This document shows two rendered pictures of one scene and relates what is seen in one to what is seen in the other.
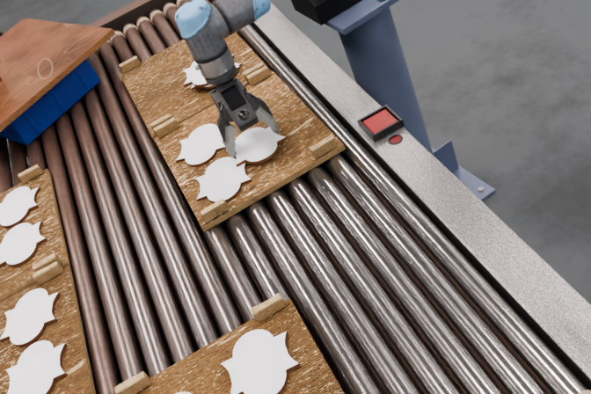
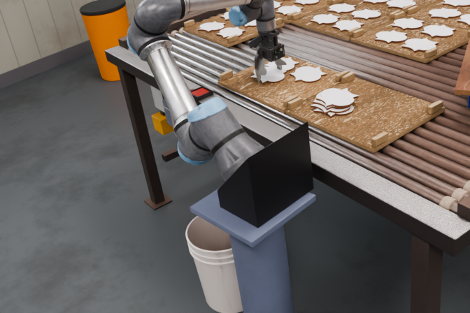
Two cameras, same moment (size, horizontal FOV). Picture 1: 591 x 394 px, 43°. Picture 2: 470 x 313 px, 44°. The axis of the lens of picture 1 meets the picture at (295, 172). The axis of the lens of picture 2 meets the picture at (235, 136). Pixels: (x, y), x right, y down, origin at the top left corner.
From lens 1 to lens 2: 3.43 m
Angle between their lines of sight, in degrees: 109
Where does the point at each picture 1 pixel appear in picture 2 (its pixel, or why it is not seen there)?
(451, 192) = not seen: hidden behind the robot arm
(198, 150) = (307, 70)
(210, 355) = (252, 32)
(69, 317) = (326, 29)
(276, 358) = (224, 33)
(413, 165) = not seen: hidden behind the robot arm
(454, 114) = not seen: outside the picture
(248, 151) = (271, 70)
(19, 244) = (389, 35)
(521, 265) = (143, 64)
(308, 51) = (266, 130)
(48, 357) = (322, 20)
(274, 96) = (273, 97)
